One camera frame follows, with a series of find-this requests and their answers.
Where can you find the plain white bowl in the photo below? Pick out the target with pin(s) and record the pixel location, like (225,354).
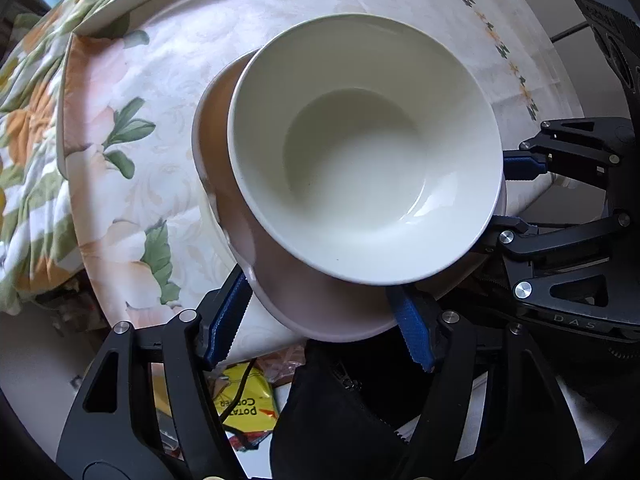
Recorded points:
(360,160)

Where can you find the pale patterned tablecloth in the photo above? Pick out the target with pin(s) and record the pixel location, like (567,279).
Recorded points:
(165,85)

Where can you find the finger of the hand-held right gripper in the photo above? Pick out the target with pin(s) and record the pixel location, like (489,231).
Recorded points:
(525,166)
(520,245)

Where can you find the floral blanket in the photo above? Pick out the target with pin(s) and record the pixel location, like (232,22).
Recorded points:
(30,125)

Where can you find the yellow snack packet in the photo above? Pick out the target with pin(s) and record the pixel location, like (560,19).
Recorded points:
(247,400)

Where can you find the black zippered bag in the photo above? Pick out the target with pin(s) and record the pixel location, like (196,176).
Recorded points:
(340,420)

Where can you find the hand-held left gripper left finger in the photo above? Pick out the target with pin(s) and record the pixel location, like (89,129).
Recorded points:
(227,322)

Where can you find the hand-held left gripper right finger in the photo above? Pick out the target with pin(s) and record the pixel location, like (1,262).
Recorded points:
(414,332)

